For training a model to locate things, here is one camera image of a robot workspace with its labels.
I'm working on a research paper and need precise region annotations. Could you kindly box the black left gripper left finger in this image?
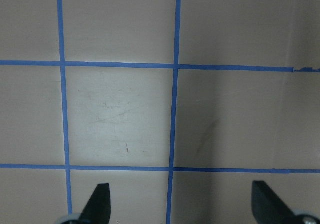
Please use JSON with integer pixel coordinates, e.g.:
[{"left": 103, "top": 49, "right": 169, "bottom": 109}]
[{"left": 79, "top": 183, "right": 111, "bottom": 224}]

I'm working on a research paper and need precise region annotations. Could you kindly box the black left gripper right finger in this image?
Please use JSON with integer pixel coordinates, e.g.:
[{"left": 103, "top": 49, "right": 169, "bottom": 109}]
[{"left": 251, "top": 180, "right": 296, "bottom": 224}]

